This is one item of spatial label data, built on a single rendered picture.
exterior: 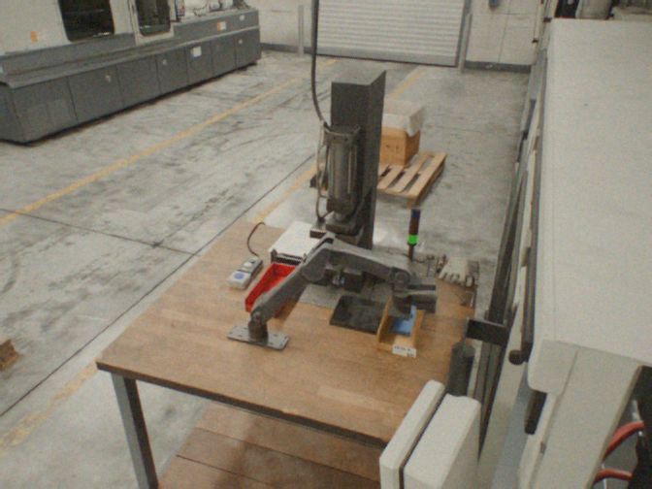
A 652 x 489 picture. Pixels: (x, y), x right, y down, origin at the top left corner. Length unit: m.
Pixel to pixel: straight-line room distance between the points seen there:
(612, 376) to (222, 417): 1.98
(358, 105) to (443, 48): 9.24
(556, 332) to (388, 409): 0.98
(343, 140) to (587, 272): 1.10
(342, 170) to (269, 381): 0.72
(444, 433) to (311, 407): 0.80
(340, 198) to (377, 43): 9.54
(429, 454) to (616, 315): 0.28
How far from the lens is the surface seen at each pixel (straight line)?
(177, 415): 2.75
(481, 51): 10.88
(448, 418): 0.76
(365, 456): 2.26
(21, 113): 6.50
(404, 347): 1.64
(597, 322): 0.61
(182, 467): 2.28
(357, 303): 1.82
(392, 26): 11.07
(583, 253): 0.73
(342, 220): 1.79
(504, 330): 0.78
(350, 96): 1.70
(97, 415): 2.87
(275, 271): 1.98
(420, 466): 0.71
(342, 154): 1.67
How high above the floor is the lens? 2.02
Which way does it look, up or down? 30 degrees down
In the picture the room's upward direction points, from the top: 1 degrees clockwise
